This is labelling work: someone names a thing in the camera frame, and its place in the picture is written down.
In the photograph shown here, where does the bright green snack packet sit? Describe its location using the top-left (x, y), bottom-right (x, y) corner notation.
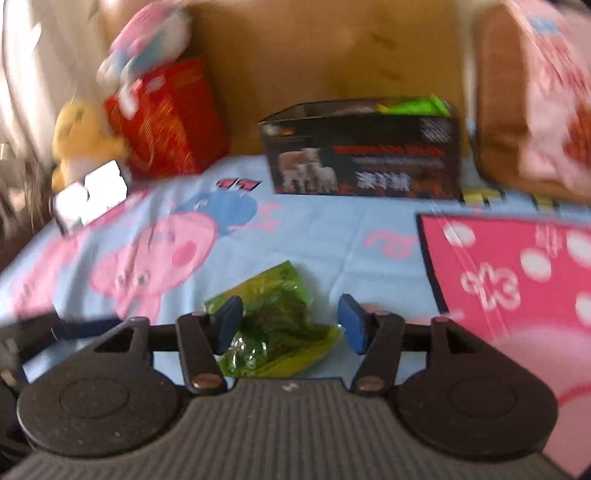
top-left (377, 95), bottom-right (452, 117)

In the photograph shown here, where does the cartoon pig bed sheet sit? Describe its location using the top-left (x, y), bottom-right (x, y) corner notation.
top-left (0, 154), bottom-right (591, 478)

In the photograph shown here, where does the white smartphone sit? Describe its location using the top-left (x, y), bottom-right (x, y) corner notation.
top-left (51, 160), bottom-right (129, 236)

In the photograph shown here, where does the black sheep-print box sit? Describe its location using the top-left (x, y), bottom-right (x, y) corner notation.
top-left (259, 97), bottom-right (461, 200)

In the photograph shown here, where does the red gift bag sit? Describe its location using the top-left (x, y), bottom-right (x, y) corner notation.
top-left (104, 58), bottom-right (229, 178)

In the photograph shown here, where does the yellow plush duck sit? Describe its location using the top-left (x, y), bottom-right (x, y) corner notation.
top-left (51, 98), bottom-right (128, 194)

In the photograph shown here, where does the brown chair cushion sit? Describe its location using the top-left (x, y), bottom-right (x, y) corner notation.
top-left (473, 4), bottom-right (590, 205)

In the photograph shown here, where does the wooden headboard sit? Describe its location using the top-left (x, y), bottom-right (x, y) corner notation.
top-left (181, 1), bottom-right (467, 155)

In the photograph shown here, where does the pink blue plush fish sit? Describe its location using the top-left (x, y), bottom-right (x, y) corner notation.
top-left (96, 1), bottom-right (191, 87)

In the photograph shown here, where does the pink fried-dough snack bag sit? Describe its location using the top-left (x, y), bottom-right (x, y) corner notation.
top-left (505, 1), bottom-right (590, 195)

